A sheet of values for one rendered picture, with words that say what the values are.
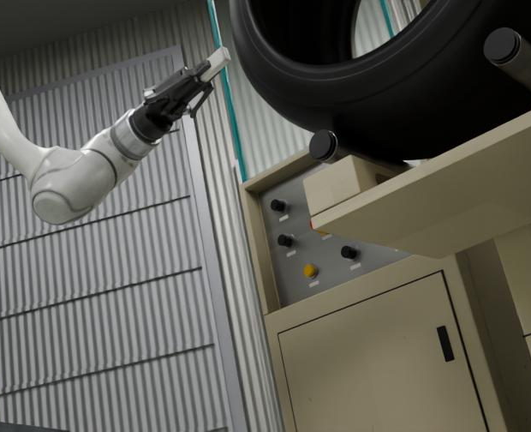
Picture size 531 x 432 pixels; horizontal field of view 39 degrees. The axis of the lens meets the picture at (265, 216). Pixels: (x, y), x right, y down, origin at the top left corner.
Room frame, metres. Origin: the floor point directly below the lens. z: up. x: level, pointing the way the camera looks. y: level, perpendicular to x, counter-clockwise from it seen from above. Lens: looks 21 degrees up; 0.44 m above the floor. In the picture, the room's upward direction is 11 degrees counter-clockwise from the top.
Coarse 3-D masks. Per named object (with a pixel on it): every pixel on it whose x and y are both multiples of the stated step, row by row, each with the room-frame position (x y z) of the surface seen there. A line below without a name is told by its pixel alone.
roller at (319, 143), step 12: (324, 132) 0.95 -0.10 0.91; (312, 144) 0.97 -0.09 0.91; (324, 144) 0.96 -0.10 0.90; (336, 144) 0.96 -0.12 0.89; (348, 144) 0.98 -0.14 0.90; (360, 144) 1.01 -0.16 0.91; (312, 156) 0.97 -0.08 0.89; (324, 156) 0.96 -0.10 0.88; (336, 156) 0.97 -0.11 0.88; (360, 156) 1.00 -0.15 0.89; (372, 156) 1.03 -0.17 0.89; (384, 156) 1.05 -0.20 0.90; (396, 168) 1.08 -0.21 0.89; (408, 168) 1.11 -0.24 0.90
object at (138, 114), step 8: (168, 96) 1.24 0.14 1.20; (144, 104) 1.27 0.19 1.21; (152, 104) 1.24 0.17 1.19; (160, 104) 1.24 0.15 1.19; (176, 104) 1.26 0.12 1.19; (136, 112) 1.27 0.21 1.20; (144, 112) 1.26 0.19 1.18; (152, 112) 1.26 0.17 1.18; (168, 112) 1.28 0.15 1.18; (136, 120) 1.27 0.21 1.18; (144, 120) 1.27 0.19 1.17; (152, 120) 1.27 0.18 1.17; (160, 120) 1.29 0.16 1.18; (168, 120) 1.30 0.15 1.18; (144, 128) 1.28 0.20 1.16; (152, 128) 1.28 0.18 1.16; (160, 128) 1.28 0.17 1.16; (168, 128) 1.30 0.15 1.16; (152, 136) 1.30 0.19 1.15; (160, 136) 1.31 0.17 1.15
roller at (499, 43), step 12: (492, 36) 0.79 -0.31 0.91; (504, 36) 0.78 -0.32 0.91; (516, 36) 0.78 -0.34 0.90; (492, 48) 0.79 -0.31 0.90; (504, 48) 0.79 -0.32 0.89; (516, 48) 0.78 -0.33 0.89; (528, 48) 0.80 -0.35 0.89; (492, 60) 0.80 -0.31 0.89; (504, 60) 0.79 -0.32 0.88; (516, 60) 0.80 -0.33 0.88; (528, 60) 0.81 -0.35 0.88; (516, 72) 0.83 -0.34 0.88; (528, 72) 0.83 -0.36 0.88; (528, 84) 0.87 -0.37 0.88
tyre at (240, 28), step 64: (256, 0) 0.99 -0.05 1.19; (320, 0) 1.18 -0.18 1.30; (448, 0) 0.80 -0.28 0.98; (512, 0) 0.79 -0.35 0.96; (256, 64) 0.99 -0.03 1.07; (320, 64) 1.21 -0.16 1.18; (384, 64) 0.87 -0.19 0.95; (448, 64) 0.84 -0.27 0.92; (320, 128) 0.99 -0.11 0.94; (384, 128) 0.94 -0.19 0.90; (448, 128) 0.97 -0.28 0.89
